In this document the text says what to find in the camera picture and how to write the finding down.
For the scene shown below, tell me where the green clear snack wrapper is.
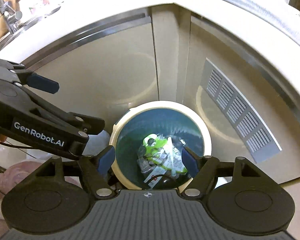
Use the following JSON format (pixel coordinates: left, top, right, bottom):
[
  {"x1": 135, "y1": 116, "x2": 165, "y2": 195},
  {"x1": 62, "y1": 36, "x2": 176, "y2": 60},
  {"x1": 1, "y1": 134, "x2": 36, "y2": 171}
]
[{"x1": 137, "y1": 134, "x2": 187, "y2": 178}]

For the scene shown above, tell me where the steel kitchen faucet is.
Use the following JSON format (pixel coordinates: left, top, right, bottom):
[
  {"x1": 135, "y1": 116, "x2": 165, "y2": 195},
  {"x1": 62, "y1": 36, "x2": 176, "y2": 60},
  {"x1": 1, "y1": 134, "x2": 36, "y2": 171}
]
[{"x1": 0, "y1": 2, "x2": 23, "y2": 34}]

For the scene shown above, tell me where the round beige trash bin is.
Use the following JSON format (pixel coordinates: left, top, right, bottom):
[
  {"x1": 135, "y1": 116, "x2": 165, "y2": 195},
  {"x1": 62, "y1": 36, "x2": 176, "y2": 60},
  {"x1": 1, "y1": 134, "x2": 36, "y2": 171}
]
[{"x1": 109, "y1": 101, "x2": 212, "y2": 192}]

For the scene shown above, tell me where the cabinet vent grille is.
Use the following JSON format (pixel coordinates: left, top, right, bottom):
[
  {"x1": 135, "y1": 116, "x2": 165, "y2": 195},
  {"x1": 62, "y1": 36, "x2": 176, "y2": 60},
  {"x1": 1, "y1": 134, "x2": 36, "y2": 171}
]
[{"x1": 201, "y1": 59, "x2": 282, "y2": 163}]

